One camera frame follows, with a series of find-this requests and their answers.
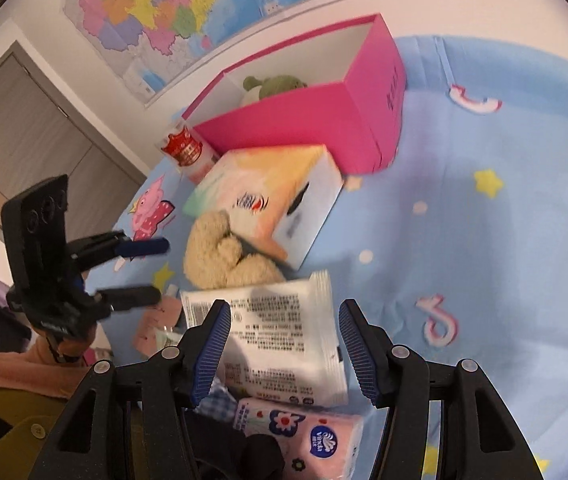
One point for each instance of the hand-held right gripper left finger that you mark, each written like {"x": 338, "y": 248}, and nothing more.
{"x": 211, "y": 355}

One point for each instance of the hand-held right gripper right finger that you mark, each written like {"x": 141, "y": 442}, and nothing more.
{"x": 356, "y": 355}

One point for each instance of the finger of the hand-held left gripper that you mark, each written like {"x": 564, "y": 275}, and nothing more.
{"x": 139, "y": 248}
{"x": 134, "y": 296}

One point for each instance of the pink and green packet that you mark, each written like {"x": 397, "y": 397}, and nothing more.
{"x": 156, "y": 317}

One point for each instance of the white wet wipes packet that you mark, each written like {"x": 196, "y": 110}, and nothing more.
{"x": 274, "y": 330}

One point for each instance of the beige teddy bear plush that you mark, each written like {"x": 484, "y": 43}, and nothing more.
{"x": 214, "y": 255}

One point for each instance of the pink floral tissue pack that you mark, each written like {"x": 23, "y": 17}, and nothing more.
{"x": 314, "y": 440}

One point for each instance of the black scrunchie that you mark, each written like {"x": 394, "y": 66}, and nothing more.
{"x": 264, "y": 455}

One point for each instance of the pink cardboard box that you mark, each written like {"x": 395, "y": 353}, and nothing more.
{"x": 314, "y": 120}

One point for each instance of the person's left forearm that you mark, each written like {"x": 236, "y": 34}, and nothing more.
{"x": 4, "y": 370}

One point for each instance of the person's left hand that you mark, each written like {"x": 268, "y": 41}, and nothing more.
{"x": 78, "y": 347}

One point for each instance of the blue checkered cloth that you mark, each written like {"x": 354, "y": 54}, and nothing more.
{"x": 219, "y": 402}

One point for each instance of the grey wardrobe door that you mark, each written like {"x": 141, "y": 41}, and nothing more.
{"x": 39, "y": 135}

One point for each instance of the red-labelled white jar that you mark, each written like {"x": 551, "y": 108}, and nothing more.
{"x": 181, "y": 147}

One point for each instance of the pastel tissue box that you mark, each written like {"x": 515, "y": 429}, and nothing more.
{"x": 264, "y": 195}

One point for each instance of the blue printed bed sheet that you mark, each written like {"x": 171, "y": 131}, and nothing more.
{"x": 488, "y": 260}

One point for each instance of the yellow buttoned garment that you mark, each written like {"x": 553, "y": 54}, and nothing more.
{"x": 19, "y": 425}

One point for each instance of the green frog plush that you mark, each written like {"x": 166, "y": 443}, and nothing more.
{"x": 279, "y": 86}

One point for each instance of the colourful country wall map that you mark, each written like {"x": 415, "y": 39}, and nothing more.
{"x": 164, "y": 5}

